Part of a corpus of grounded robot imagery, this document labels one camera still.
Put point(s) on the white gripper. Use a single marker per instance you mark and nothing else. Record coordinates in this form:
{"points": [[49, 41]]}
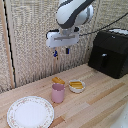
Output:
{"points": [[62, 38]]}

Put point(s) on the black air fryer drawer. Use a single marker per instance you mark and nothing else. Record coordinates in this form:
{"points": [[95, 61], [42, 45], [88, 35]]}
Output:
{"points": [[106, 58]]}

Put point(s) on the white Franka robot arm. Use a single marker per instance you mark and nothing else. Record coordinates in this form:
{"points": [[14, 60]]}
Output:
{"points": [[71, 13]]}

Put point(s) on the white rounded robot base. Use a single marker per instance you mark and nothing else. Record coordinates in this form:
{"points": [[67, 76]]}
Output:
{"points": [[121, 120]]}

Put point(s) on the yellow food piece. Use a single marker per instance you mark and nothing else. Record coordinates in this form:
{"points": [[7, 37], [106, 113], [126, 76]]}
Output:
{"points": [[58, 80]]}

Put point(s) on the yellow food in bowl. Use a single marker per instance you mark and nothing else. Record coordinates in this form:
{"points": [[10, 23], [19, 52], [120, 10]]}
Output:
{"points": [[76, 84]]}

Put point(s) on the white small bowl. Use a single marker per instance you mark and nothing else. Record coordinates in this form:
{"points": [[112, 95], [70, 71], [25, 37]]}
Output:
{"points": [[77, 88]]}

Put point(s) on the pink cup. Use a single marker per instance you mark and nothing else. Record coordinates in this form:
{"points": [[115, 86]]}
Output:
{"points": [[57, 93]]}

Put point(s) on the white floral rim plate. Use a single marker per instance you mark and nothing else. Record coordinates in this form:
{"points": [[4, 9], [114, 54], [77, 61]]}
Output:
{"points": [[30, 112]]}

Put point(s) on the wide wooden screen post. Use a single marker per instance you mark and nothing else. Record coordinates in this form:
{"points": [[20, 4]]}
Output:
{"points": [[7, 46]]}

